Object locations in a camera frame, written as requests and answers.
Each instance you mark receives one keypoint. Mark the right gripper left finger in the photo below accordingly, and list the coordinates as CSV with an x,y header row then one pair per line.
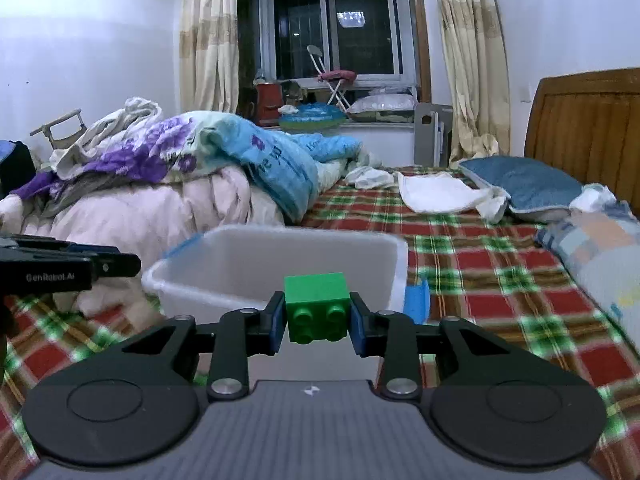
x,y
239,335

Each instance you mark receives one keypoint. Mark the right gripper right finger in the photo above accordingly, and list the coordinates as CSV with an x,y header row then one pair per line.
x,y
391,336

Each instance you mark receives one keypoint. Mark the green toy building block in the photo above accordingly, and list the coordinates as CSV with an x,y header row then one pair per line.
x,y
317,307

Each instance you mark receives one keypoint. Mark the white plastic storage bin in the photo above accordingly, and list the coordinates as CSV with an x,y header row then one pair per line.
x,y
234,267

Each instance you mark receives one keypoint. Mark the dark bag at left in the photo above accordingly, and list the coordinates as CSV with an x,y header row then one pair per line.
x,y
16,166

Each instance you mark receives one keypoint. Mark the pink quilted comforter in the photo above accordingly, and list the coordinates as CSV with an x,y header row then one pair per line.
x,y
139,218

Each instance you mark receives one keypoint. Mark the red green plaid bedsheet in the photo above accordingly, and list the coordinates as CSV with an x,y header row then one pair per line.
x,y
495,276

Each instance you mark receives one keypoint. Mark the white cloth on bed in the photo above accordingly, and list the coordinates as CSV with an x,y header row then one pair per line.
x,y
443,194

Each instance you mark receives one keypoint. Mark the white crumpled garment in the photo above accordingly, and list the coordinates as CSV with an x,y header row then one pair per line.
x,y
129,122

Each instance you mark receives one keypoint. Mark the purple floral blue blanket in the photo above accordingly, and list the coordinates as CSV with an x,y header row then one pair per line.
x,y
195,144

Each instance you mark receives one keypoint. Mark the grey cabinet by window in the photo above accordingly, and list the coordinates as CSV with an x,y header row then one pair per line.
x,y
432,135

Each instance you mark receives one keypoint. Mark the white pillow on sill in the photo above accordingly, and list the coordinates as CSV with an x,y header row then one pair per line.
x,y
383,107

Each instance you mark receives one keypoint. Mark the teal round basin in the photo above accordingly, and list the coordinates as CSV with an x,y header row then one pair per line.
x,y
313,117

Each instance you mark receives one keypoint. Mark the patterned light blue pillow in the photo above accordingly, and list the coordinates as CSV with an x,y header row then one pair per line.
x,y
598,244

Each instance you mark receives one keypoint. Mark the red box on sill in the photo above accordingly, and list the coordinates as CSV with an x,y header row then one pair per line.
x,y
269,100

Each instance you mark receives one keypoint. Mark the folding chair with red seat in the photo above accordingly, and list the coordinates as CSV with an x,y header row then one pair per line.
x,y
336,80

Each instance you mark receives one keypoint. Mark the left beige curtain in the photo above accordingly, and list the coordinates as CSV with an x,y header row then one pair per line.
x,y
209,55

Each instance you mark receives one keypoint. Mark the beige curtain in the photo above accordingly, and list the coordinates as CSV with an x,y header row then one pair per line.
x,y
475,59
209,55

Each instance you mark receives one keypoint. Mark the right beige curtain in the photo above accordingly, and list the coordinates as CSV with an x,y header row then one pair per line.
x,y
475,59

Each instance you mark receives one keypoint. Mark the wooden headboard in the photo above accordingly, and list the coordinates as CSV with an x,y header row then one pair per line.
x,y
588,125

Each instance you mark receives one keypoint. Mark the window with dark glass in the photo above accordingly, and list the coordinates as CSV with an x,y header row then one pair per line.
x,y
384,42

